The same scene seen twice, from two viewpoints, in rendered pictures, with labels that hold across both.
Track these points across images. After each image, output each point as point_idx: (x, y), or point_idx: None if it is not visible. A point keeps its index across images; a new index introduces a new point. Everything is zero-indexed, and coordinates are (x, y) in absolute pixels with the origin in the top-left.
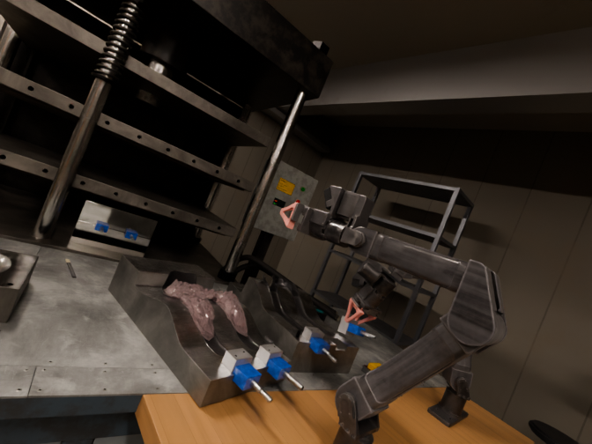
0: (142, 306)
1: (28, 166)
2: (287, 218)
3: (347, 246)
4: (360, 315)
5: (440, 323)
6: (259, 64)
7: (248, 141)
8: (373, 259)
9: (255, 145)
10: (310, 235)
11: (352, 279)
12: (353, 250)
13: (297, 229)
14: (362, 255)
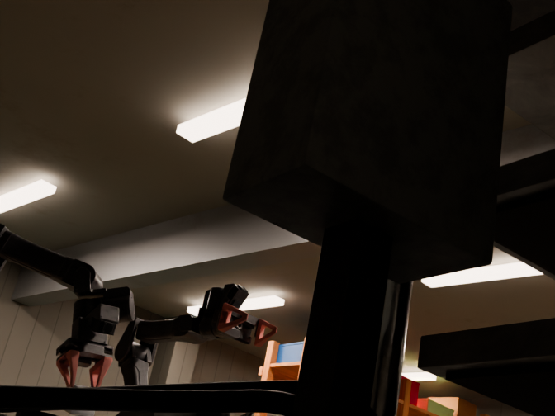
0: None
1: None
2: (265, 335)
3: (201, 334)
4: (90, 375)
5: (148, 365)
6: (534, 1)
7: (538, 73)
8: (186, 341)
9: (525, 55)
10: (234, 339)
11: (116, 326)
12: (201, 342)
13: (249, 343)
14: (196, 343)
